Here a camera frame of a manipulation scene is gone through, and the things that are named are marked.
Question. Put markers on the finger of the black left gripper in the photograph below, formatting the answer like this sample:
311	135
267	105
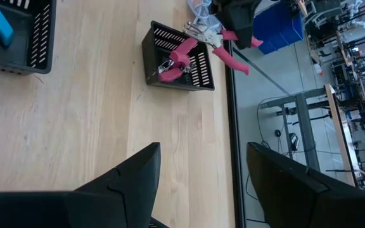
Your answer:
239	22
256	16

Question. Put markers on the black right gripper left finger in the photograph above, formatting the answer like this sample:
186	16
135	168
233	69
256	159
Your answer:
122	196

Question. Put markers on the wooden-top grey-legged desk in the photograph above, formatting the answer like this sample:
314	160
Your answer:
303	126

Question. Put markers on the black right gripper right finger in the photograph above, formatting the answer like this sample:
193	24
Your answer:
296	196

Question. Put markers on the black aluminium table frame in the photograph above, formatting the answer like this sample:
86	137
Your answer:
234	133

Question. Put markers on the black power adapter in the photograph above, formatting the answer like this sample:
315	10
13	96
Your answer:
293	141

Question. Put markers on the blue plastic storage bin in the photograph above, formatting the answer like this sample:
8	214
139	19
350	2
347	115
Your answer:
277	28

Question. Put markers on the black slotted plastic basket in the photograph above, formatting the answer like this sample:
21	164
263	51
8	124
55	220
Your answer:
17	47
149	57

